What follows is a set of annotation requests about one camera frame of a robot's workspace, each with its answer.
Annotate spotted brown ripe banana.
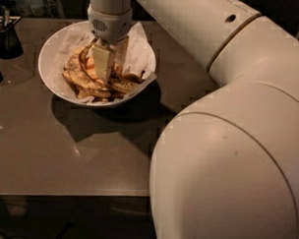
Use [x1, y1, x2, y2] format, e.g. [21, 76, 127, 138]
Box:
[108, 74, 138, 93]

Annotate dark mesh pen holder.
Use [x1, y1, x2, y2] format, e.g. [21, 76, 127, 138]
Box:
[0, 6, 23, 60]

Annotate long spotted banana left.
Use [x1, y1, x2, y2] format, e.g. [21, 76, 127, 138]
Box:
[66, 38, 111, 97]

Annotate orange banana middle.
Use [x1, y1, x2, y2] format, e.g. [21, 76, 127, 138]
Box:
[86, 56, 97, 81]

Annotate clear plastic bottles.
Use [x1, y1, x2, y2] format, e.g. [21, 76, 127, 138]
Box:
[6, 0, 64, 18]

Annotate yellow banana right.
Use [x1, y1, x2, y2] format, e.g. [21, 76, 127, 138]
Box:
[123, 70, 145, 84]

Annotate white ceramic bowl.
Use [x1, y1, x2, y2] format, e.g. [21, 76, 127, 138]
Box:
[38, 21, 157, 108]

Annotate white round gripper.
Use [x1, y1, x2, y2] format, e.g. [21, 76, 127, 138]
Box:
[88, 5, 133, 82]

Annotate white paper bowl liner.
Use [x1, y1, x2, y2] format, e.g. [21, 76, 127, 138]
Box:
[51, 18, 159, 107]

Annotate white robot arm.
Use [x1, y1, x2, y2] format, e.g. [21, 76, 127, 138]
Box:
[89, 0, 299, 239]

